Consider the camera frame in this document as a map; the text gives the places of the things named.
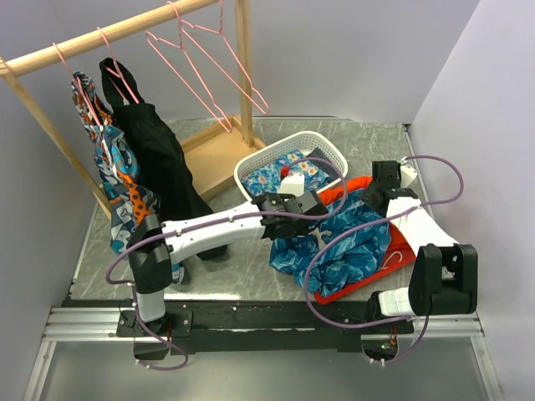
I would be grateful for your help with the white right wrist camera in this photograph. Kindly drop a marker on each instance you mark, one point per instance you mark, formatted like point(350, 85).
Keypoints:
point(408, 173)

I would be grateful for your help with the white perforated plastic basket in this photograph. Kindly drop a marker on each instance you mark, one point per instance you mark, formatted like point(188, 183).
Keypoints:
point(304, 141)

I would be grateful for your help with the dark navy folded garment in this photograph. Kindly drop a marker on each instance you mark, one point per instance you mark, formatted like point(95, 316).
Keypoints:
point(323, 162)

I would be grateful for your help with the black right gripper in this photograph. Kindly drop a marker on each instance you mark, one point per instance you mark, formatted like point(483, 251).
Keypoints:
point(367, 195)

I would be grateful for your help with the pink wire hanger with black shorts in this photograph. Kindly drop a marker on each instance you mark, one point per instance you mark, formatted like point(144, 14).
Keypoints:
point(117, 72)

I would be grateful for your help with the red plastic tray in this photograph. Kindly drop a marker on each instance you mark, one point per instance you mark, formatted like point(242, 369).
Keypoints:
point(349, 288)

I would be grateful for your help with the black sport shorts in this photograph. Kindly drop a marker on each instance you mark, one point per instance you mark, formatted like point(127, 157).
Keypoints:
point(159, 163)

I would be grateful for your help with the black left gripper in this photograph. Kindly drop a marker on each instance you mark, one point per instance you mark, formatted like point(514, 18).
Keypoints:
point(287, 198)

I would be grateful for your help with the blue floral shorts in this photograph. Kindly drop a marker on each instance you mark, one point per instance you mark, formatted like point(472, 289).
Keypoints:
point(267, 178)

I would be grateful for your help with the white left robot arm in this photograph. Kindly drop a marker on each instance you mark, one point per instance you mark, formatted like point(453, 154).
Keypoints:
point(157, 246)

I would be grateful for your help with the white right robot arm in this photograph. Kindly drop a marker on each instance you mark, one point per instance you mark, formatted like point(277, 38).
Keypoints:
point(445, 272)

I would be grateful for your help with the empty pink wire hanger front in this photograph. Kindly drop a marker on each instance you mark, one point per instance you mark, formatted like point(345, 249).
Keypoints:
point(174, 54)

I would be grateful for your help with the blue shark print shorts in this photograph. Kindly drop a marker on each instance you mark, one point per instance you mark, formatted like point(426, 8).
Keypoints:
point(351, 259)

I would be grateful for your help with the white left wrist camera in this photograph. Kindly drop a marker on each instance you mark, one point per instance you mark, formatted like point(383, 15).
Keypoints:
point(292, 183)

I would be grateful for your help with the pink wire hanger far left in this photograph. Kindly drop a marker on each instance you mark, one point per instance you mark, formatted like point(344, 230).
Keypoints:
point(78, 84)

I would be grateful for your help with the orange blue patterned shorts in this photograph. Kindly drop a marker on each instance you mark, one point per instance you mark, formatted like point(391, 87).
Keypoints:
point(121, 175)

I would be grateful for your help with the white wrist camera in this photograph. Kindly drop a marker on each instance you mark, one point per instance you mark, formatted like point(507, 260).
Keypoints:
point(292, 183)
point(408, 173)

